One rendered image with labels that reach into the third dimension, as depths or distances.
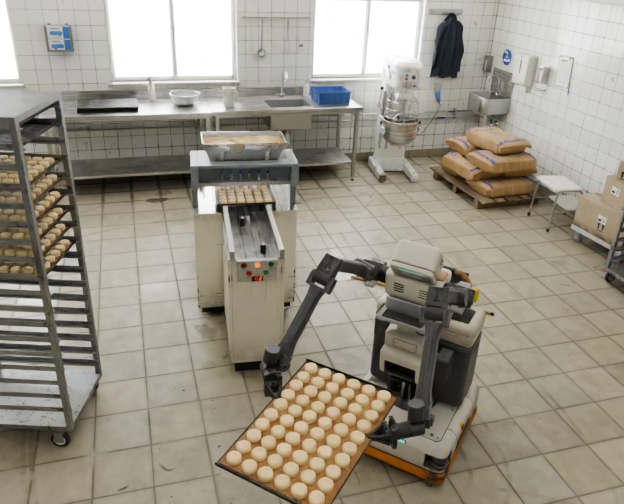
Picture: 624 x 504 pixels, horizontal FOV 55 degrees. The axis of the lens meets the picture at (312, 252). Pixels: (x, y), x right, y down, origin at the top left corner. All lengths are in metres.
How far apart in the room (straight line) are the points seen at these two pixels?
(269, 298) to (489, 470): 1.58
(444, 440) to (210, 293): 2.05
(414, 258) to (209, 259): 1.98
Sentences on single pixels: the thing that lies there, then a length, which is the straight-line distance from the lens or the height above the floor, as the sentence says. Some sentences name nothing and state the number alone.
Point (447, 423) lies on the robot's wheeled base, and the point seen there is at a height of 0.28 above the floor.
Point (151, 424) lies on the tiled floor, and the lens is 3.72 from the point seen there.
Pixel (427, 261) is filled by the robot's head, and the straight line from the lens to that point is 2.70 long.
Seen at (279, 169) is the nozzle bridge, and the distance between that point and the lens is 4.19.
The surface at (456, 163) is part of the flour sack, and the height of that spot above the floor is 0.36.
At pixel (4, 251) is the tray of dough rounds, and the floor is 1.15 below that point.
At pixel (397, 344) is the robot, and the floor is 0.77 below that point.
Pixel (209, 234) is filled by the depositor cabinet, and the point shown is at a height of 0.68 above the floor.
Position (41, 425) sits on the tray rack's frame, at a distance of 3.65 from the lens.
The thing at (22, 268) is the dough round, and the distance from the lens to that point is 3.20.
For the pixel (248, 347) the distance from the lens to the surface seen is 3.89.
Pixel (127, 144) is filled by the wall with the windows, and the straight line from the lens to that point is 7.42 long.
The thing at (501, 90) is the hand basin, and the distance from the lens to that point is 8.23.
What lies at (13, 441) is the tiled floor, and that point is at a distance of 3.84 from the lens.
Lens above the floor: 2.49
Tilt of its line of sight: 27 degrees down
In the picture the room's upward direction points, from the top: 3 degrees clockwise
